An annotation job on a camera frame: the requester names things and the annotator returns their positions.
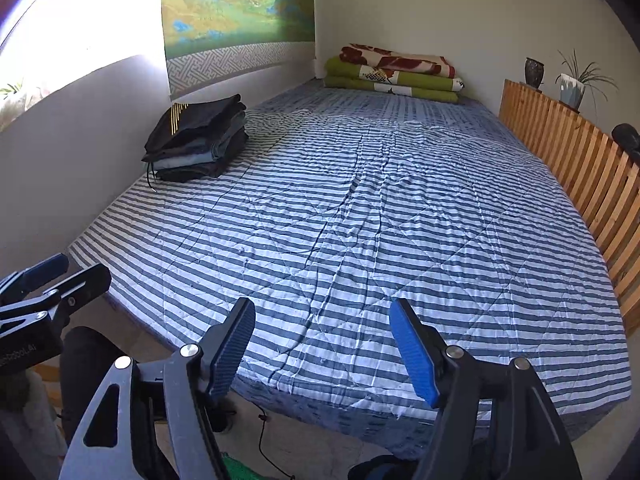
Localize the landscape wall tapestry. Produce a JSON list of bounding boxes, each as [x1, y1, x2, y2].
[[160, 0, 316, 98]]

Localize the blue white striped quilt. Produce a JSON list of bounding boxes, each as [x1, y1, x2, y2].
[[70, 81, 631, 458]]

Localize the wooden slatted bed rail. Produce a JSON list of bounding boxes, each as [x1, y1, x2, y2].
[[499, 79, 640, 336]]

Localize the green red folded blanket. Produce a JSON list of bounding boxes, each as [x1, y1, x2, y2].
[[323, 44, 464, 103]]

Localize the black shorts with yellow stripes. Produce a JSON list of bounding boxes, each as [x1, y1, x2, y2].
[[142, 94, 246, 162]]

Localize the stack of folded clothes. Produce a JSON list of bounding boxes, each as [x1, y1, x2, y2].
[[144, 112, 248, 183]]

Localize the dark ceramic vase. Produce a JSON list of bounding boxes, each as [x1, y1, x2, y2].
[[524, 58, 544, 90]]

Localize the black item behind rail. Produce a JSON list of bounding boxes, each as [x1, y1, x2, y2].
[[612, 124, 640, 165]]

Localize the potted spider plant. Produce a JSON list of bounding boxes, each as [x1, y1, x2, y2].
[[555, 50, 618, 113]]

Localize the black cable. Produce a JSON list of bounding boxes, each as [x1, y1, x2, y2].
[[252, 401, 296, 480]]

